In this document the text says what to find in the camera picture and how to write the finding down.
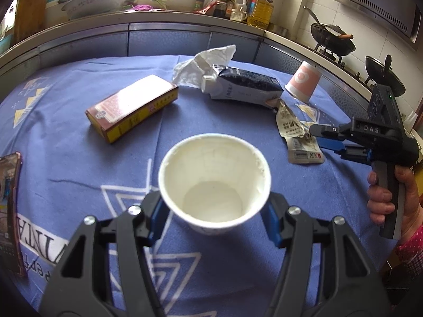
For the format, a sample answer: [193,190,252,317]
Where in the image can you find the smartphone with dark case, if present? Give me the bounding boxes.
[0,152,26,277]

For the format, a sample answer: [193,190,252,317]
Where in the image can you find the white tissue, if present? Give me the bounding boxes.
[172,44,237,88]

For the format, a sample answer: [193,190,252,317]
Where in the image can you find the black wok with spatula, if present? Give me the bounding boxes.
[303,6,356,57]

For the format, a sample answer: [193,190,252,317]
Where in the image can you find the dark blue milk carton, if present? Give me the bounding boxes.
[201,65,283,108]

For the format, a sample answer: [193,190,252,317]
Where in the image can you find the white plastic jug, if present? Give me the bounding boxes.
[229,0,247,22]

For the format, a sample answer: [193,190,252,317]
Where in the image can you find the blue printed tablecloth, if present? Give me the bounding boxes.
[0,54,397,317]

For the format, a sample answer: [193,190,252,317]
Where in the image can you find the yellow cooking oil bottle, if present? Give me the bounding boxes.
[247,0,274,29]

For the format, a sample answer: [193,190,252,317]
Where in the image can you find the steel range hood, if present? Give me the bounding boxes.
[336,0,422,49]

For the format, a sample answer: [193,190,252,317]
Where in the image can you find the gas stove top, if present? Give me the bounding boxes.
[313,44,374,91]

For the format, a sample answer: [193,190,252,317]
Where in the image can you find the grey kitchen cabinets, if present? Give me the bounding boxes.
[1,21,371,107]

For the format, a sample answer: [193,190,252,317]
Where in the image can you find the person right hand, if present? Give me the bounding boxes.
[367,166,422,245]

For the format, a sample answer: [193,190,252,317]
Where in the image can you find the beige snack bag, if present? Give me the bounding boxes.
[275,100,325,165]

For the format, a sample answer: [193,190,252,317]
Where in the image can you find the white patterned basin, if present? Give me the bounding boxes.
[62,0,126,20]

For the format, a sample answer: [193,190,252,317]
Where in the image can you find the black lidded frying pan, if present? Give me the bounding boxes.
[365,54,406,97]

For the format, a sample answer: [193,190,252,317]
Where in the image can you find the wooden cutting board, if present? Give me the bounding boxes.
[13,0,47,44]

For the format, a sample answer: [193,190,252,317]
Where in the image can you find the red yellow cardboard box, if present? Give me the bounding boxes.
[85,74,178,144]

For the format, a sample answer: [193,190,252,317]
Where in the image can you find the red checkered sleeve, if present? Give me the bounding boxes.
[386,225,422,288]

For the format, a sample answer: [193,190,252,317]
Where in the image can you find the pink paper cup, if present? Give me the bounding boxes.
[285,61,321,103]

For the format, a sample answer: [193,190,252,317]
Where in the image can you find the white yogurt cup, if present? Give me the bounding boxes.
[158,133,272,235]

